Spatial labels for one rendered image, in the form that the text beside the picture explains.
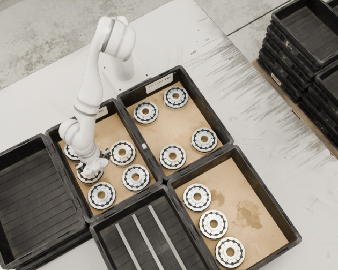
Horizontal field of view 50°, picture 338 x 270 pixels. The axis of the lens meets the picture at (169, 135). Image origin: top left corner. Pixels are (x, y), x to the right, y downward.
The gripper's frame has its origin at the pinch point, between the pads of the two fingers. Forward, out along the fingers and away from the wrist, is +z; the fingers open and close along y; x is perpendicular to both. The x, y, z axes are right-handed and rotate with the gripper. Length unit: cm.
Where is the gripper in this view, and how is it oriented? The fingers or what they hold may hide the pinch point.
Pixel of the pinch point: (97, 166)
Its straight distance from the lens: 142.2
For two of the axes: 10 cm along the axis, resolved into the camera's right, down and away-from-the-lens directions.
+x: 4.9, 7.9, -3.5
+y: -8.7, 4.7, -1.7
